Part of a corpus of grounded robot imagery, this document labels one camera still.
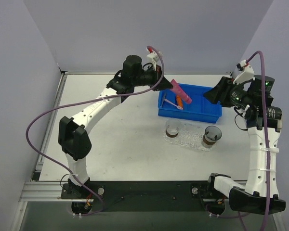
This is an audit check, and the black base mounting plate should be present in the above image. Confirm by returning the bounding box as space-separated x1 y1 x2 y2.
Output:
60 180 226 214

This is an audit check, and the clear cup brown band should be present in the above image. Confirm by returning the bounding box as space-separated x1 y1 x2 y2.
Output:
165 118 183 138

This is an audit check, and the pink toothbrush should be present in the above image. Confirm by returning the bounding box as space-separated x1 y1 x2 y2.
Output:
164 99 183 110

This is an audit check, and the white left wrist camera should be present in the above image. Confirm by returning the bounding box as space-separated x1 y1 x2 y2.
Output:
146 48 163 70

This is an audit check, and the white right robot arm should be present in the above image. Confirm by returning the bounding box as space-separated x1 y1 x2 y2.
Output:
203 75 286 215

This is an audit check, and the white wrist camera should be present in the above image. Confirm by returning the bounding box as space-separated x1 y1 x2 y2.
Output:
146 48 163 70
233 60 255 85

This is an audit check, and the clear textured oval tray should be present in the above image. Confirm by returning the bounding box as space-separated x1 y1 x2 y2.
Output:
164 123 217 151

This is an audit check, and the blue plastic divided bin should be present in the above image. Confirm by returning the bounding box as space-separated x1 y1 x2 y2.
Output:
158 83 222 124

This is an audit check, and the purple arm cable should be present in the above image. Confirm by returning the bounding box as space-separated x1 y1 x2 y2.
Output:
207 51 272 231
26 45 165 216

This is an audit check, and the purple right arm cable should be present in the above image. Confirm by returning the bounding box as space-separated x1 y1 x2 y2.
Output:
207 51 272 231

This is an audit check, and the orange toothpaste tube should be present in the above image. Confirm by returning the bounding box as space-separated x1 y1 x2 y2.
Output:
176 95 183 108

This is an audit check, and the clear textured acrylic stand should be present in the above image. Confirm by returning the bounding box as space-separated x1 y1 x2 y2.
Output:
181 123 204 148

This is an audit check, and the blue tinted cup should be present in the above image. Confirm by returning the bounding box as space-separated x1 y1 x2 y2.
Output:
202 126 222 148

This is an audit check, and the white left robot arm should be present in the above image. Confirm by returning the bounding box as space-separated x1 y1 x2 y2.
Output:
58 51 172 198

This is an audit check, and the pink toothpaste tube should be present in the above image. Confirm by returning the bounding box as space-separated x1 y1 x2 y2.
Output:
170 79 192 104

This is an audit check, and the aluminium frame rail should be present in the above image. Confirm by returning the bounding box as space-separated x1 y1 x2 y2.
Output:
19 180 74 202

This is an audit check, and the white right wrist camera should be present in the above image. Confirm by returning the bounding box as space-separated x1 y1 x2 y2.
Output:
233 60 255 85

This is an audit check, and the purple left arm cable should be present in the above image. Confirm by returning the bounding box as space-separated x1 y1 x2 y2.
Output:
26 45 165 216

